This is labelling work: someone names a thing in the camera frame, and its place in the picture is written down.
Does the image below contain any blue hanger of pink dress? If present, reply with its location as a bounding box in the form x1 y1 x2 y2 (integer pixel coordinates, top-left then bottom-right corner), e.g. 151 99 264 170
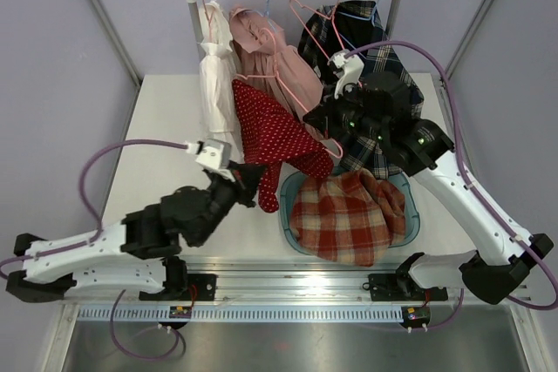
259 0 276 32

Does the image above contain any pink ruffled dress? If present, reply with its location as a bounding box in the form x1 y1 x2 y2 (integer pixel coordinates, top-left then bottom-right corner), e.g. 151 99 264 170
228 3 326 140

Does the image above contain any white slotted cable duct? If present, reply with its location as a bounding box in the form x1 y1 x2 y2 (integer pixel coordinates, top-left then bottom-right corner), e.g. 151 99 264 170
78 305 403 323

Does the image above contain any red dotted garment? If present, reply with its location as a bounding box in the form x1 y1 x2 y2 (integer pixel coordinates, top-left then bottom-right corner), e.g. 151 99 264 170
232 79 333 213

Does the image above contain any pink hanger of white dress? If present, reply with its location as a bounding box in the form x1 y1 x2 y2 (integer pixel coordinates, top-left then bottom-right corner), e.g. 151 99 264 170
201 0 214 43

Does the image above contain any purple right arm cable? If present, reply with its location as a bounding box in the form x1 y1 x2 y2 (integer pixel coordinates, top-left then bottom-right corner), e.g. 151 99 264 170
346 39 558 332

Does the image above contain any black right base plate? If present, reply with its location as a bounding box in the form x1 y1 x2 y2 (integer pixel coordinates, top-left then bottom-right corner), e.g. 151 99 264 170
361 273 448 302

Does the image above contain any pink hanger of red garment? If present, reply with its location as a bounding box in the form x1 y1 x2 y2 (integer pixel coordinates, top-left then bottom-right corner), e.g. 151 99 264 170
235 27 344 159

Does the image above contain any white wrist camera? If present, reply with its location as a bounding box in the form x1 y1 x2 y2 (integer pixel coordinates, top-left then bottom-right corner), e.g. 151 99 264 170
328 50 364 99
184 139 232 172

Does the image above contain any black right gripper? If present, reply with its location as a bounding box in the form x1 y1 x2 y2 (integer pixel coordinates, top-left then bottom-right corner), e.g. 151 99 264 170
305 80 389 144

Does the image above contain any teal plastic basin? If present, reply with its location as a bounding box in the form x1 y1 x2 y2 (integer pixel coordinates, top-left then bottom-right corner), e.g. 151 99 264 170
278 169 422 255

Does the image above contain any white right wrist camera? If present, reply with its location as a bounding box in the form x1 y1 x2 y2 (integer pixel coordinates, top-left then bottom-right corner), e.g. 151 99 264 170
328 50 364 99

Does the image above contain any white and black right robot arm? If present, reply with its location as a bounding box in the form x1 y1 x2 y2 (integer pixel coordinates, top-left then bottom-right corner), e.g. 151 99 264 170
303 72 554 305

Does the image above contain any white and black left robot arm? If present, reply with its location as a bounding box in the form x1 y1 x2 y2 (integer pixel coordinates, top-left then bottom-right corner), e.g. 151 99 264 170
5 162 267 303

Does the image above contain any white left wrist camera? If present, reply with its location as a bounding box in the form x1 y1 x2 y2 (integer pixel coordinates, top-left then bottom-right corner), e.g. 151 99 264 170
184 139 232 172

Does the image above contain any red plaid skirt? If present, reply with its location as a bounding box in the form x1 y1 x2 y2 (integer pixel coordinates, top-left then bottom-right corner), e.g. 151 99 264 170
289 169 407 267

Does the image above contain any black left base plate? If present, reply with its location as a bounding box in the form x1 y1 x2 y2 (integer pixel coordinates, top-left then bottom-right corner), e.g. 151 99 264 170
176 273 218 301

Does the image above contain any blue wire hanger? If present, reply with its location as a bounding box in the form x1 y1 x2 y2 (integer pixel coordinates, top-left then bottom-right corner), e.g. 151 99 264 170
336 0 381 26

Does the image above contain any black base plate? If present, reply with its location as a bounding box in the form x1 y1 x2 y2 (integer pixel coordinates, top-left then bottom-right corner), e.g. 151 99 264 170
176 273 218 301
361 273 448 302

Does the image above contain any pink wire hanger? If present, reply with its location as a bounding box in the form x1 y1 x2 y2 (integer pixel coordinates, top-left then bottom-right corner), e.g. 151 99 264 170
288 0 357 62

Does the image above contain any navy plaid skirt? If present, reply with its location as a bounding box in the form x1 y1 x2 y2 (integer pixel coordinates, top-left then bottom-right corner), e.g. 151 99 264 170
297 0 424 179

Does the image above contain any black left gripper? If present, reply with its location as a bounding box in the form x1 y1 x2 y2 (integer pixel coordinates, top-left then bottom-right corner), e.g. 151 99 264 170
194 161 267 247

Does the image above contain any aluminium mounting rail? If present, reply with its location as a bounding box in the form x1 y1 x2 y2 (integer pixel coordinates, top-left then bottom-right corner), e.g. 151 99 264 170
58 260 540 303

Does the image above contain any white dress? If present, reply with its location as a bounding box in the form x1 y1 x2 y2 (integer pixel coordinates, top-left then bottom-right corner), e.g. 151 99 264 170
199 0 243 161

